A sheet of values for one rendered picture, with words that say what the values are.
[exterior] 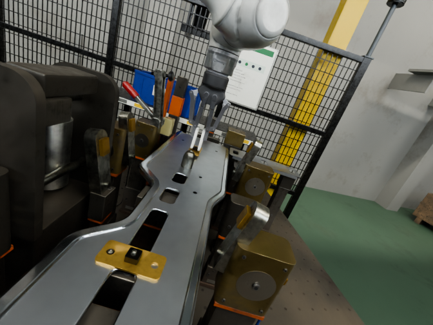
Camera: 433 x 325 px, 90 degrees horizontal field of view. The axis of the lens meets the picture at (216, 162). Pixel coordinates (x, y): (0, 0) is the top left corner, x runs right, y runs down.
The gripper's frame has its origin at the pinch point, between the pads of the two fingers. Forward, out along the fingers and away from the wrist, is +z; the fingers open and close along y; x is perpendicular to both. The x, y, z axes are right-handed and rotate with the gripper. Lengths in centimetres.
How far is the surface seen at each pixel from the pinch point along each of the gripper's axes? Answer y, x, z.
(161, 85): -14.6, -1.6, -12.2
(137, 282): 2.0, -49.2, 5.0
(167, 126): -12.0, 6.3, 1.1
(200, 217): 7.4, -33.0, 5.0
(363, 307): 155, 61, 106
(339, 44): 49, 58, -52
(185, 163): -0.1, -14.0, 3.6
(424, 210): 392, 292, 81
